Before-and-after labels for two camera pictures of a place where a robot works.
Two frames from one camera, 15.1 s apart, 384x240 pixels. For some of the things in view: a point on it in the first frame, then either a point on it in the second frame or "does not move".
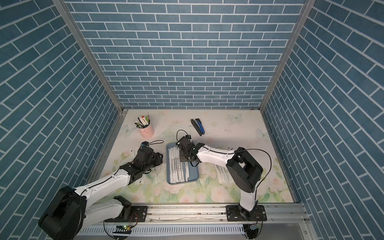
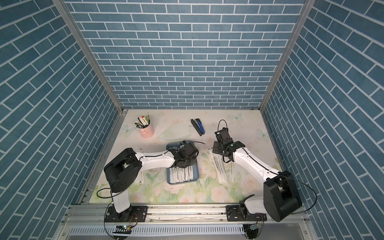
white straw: x=175 y=165 does not move
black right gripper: x=182 y=156 → x=215 y=149
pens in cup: x=143 y=122 does not move
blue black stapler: x=198 y=126 does not move
